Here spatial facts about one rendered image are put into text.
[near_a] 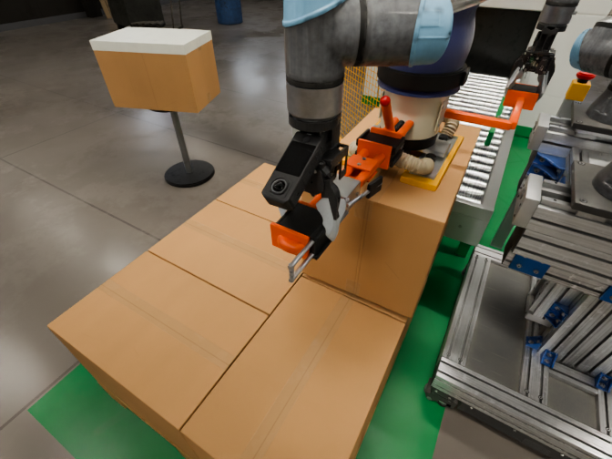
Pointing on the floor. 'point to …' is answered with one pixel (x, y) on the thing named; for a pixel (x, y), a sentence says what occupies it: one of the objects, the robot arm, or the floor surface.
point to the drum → (229, 12)
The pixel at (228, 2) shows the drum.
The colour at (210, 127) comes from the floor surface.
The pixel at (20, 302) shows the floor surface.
